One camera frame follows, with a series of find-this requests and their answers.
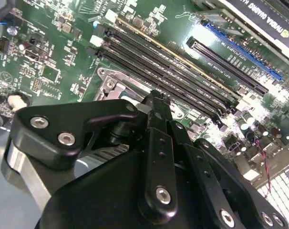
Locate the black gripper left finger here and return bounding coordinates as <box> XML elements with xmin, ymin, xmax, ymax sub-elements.
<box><xmin>1</xmin><ymin>90</ymin><xmax>178</xmax><ymax>222</ymax></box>

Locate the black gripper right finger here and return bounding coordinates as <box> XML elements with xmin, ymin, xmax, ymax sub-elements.
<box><xmin>163</xmin><ymin>95</ymin><xmax>289</xmax><ymax>229</ymax></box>

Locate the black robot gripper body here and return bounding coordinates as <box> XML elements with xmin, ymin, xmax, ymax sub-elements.
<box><xmin>34</xmin><ymin>116</ymin><xmax>221</xmax><ymax>229</ymax></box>

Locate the square CPU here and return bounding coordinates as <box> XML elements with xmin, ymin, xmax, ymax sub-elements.
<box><xmin>120</xmin><ymin>87</ymin><xmax>147</xmax><ymax>104</ymax></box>

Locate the metal socket cover frame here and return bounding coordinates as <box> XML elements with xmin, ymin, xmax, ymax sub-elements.
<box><xmin>98</xmin><ymin>68</ymin><xmax>155</xmax><ymax>107</ymax></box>

